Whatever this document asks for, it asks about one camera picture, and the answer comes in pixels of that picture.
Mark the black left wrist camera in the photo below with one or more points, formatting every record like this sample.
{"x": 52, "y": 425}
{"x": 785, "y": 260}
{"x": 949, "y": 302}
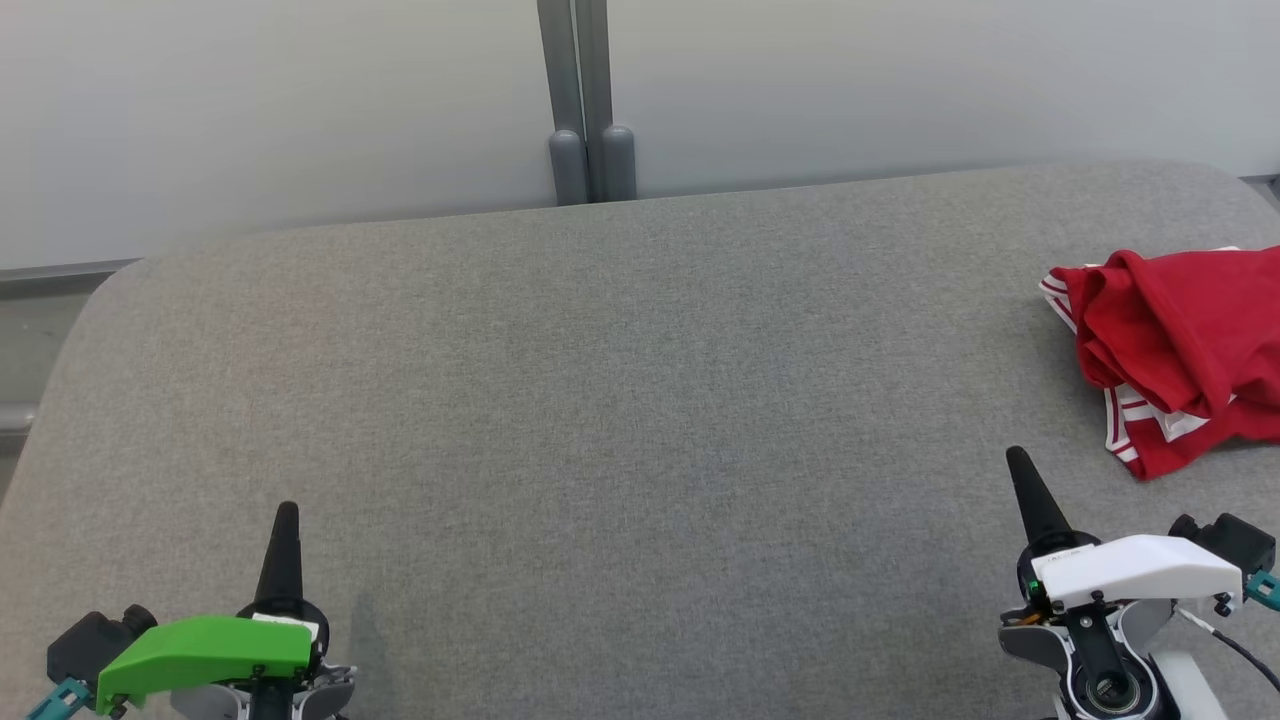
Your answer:
{"x": 90, "y": 640}

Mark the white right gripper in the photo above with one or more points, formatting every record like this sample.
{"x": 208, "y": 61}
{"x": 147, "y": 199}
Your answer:
{"x": 1140, "y": 570}

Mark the red Bulls 23 jersey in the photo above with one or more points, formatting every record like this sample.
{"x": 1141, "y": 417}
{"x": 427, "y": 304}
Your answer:
{"x": 1170, "y": 330}

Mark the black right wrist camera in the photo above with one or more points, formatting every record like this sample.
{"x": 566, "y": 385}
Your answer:
{"x": 1230, "y": 545}

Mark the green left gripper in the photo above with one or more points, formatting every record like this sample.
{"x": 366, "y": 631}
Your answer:
{"x": 210, "y": 650}

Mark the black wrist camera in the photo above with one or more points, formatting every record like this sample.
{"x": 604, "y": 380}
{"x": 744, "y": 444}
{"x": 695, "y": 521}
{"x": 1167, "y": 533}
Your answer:
{"x": 90, "y": 640}
{"x": 1230, "y": 545}

